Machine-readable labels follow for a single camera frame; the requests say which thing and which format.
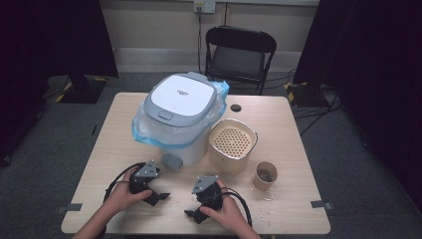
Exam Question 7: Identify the grey tape strip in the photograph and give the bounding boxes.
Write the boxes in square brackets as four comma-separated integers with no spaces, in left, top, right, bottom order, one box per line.
[310,199,334,211]
[56,202,84,214]

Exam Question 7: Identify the right hand-held gripper cable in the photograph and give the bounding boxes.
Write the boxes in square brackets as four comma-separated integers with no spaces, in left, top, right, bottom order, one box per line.
[220,186,254,229]

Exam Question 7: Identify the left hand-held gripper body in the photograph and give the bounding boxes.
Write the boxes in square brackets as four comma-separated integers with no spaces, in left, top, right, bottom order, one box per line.
[127,159,161,201]

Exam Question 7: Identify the clear blue-edged trash bag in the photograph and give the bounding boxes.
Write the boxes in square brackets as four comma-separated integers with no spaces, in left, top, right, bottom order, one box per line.
[131,80,231,150]

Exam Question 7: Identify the brown paper cup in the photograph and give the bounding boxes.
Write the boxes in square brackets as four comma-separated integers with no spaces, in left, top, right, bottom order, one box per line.
[253,160,279,192]

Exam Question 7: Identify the person's left hand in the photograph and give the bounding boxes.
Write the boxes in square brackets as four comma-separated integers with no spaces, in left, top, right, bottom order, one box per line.
[110,166,154,214]

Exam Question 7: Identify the left hand-held gripper cable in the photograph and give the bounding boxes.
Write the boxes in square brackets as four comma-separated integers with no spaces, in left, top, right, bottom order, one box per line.
[103,161,147,203]

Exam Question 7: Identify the beige bucket with perforated strainer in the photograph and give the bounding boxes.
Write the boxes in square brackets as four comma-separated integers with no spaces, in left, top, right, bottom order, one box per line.
[208,118,259,176]

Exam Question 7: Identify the white wall outlet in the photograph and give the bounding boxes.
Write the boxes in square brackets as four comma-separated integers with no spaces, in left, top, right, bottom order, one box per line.
[193,0,217,15]

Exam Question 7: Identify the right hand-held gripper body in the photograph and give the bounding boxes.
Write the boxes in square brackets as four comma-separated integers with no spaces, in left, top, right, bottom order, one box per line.
[191,174,224,212]

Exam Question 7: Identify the black curtain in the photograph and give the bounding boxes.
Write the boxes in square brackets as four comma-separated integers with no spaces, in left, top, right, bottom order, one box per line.
[293,0,422,214]
[0,0,119,168]

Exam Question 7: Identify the person's right hand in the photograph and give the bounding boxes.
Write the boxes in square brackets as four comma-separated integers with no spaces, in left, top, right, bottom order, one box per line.
[198,179,249,234]

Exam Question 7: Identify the black folding chair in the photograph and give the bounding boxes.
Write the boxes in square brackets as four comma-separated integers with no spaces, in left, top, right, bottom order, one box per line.
[204,25,278,97]

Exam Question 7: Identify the hand-held gripper cable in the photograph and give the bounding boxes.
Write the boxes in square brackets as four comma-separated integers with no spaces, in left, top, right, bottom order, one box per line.
[103,161,147,203]
[220,186,254,229]

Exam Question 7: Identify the black floor cables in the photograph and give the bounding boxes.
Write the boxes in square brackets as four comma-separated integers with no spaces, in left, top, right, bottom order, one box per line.
[292,87,343,137]

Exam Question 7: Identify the black wall power cable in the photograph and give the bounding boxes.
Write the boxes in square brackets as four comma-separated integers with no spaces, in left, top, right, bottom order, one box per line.
[197,6,204,74]

